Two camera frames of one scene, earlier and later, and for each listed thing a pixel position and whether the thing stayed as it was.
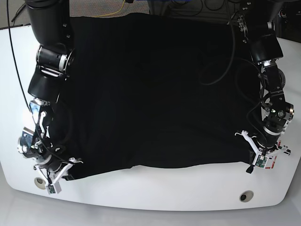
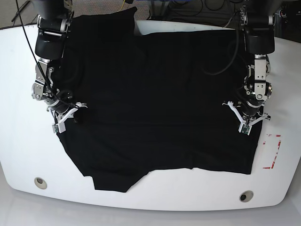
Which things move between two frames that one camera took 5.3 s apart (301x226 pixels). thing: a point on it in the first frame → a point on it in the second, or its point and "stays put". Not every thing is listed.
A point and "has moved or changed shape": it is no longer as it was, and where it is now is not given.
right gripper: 258,156 → 248,113
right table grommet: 246,196 stays put
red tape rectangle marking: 275,157 stays put
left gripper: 52,178 → 64,108
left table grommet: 40,182 stays put
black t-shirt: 146,92 has moved or changed shape
